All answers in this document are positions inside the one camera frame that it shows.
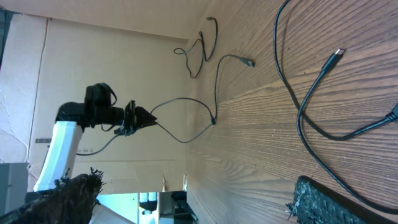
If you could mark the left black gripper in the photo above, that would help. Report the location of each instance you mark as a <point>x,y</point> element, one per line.
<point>135,117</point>

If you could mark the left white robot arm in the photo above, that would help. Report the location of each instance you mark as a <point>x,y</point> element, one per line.
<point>73,118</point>

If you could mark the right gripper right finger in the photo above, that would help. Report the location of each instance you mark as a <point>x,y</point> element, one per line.
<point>317,204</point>

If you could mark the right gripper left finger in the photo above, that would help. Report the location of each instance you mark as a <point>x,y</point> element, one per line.
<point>72,200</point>

